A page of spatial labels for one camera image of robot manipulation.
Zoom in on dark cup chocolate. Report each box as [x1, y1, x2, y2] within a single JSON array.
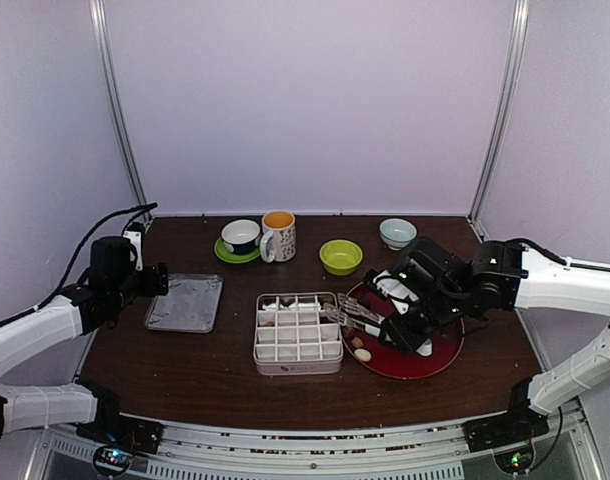
[[279, 297, 295, 308]]

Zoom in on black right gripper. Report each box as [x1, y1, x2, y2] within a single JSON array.
[[378, 289, 469, 355]]

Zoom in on dark white-lined cup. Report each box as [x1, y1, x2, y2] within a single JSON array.
[[220, 219, 261, 253]]

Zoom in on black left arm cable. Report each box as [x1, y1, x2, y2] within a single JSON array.
[[34, 202, 159, 311]]

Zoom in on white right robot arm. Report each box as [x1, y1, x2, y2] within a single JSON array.
[[365, 237, 610, 442]]

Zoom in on silver divided tin box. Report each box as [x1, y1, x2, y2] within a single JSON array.
[[253, 292, 344, 377]]

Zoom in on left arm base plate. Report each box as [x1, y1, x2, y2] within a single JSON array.
[[76, 414, 164, 454]]

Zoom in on pale blue ceramic bowl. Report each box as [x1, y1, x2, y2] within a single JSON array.
[[379, 218, 417, 251]]

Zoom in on left aluminium frame post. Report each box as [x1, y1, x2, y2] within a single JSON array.
[[89, 0, 148, 205]]

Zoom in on white metal tongs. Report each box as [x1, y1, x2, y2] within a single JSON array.
[[320, 272, 434, 357]]

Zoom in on red round tray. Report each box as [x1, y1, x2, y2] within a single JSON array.
[[340, 279, 465, 381]]

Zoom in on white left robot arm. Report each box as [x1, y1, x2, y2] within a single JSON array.
[[0, 221, 169, 444]]

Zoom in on aluminium front rail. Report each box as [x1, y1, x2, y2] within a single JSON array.
[[24, 412, 601, 480]]

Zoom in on bunny print tin lid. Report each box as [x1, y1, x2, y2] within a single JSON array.
[[144, 274, 224, 334]]

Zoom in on white patterned mug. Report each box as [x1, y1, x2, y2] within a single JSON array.
[[259, 210, 296, 263]]

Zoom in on green saucer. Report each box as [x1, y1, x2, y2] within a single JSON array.
[[214, 238, 261, 264]]

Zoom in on right aluminium frame post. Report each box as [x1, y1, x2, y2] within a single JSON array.
[[468, 0, 530, 227]]

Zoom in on aluminium frame post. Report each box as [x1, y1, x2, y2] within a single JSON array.
[[468, 0, 530, 227], [89, 0, 148, 205]]

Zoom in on lime green bowl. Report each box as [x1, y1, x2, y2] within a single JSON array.
[[319, 239, 363, 276]]

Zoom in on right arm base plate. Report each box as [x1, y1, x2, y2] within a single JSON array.
[[462, 410, 549, 453]]

